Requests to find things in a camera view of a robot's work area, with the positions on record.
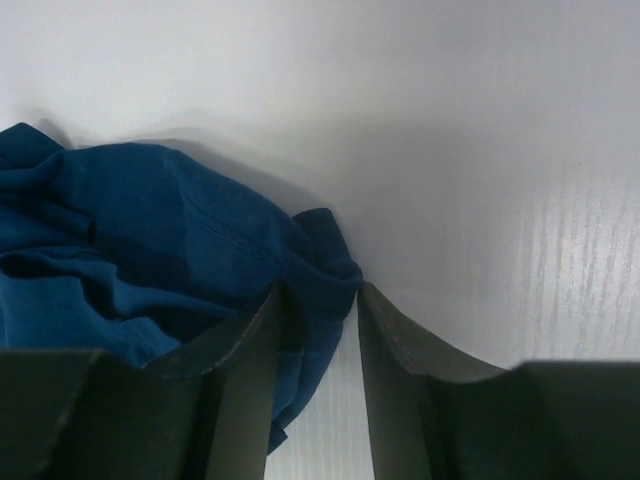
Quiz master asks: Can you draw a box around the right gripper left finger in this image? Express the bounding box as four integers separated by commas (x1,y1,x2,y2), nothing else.
1,285,283,479

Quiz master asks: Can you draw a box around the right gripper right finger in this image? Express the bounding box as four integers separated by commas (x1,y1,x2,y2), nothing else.
357,283,639,479

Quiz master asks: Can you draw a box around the blue mickey t shirt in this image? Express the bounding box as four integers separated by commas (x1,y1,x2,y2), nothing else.
1,123,363,448

